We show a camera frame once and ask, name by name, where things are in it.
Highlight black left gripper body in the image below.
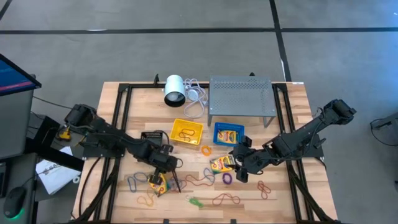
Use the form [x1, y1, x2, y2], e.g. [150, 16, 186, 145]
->
[144, 142, 184, 175]

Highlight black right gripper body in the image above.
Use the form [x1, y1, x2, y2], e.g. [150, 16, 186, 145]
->
[229, 144, 271, 175]

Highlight blue rubber band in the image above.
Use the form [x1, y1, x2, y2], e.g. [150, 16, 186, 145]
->
[133, 171, 149, 184]
[169, 174, 187, 191]
[127, 175, 138, 193]
[203, 167, 216, 184]

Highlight yellow green crayon box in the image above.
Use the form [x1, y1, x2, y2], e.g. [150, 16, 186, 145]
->
[209, 154, 236, 175]
[217, 129, 239, 146]
[148, 180, 171, 195]

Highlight blue plastic basket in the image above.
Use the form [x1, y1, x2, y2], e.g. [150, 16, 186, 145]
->
[212, 121, 246, 147]

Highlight black plastic basket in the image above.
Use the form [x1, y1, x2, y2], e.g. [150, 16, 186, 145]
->
[140, 131, 165, 141]

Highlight green coil wrist keychain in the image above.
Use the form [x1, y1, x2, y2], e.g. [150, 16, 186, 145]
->
[185, 195, 205, 208]

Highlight yellow plastic basket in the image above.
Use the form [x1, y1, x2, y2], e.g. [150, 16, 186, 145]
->
[169, 118, 205, 146]

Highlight black office desk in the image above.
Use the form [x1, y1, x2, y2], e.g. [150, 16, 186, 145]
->
[0, 151, 40, 224]

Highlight yellow rubber band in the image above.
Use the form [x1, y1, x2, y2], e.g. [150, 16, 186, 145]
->
[136, 187, 156, 208]

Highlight grey perforated metal shelf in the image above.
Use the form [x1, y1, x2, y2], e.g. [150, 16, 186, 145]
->
[207, 75, 277, 128]

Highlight white paper sheets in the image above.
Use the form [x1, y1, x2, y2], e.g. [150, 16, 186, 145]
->
[35, 145, 82, 196]

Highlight yellow black hand tool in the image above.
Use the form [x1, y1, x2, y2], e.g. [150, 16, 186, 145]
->
[58, 126, 72, 142]

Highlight dark grey floor stand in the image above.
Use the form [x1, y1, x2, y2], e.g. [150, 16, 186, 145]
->
[371, 111, 398, 131]

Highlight black computer mouse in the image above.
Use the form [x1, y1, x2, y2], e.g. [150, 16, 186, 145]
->
[2, 185, 27, 219]

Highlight computer monitor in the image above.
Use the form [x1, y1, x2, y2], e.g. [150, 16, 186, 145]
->
[0, 53, 42, 160]

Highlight white lamp cable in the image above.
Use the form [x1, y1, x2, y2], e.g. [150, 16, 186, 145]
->
[182, 77, 208, 119]

